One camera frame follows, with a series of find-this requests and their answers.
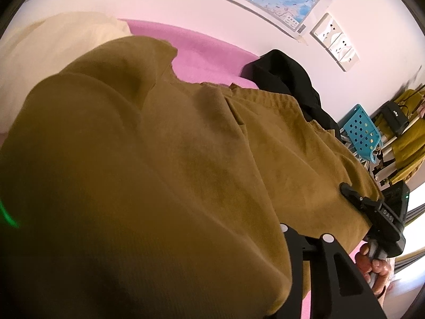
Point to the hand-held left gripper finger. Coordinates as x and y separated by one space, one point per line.
332 272

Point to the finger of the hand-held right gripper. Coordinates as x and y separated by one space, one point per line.
358 197

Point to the olive brown pants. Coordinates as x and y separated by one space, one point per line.
166 189

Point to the person's right hand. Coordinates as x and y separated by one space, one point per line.
380 270

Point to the blue perforated plastic basket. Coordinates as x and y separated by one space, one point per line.
360 129

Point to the yellow hanging garment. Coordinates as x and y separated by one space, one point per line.
410 149

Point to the black handbag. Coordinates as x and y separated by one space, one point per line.
395 118

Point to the black garment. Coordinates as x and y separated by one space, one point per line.
289 76

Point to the pink floral bed sheet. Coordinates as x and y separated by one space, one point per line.
206 56

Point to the cream garment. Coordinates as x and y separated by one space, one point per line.
43 56

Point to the white wall socket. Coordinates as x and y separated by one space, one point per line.
338 45
348 58
324 28

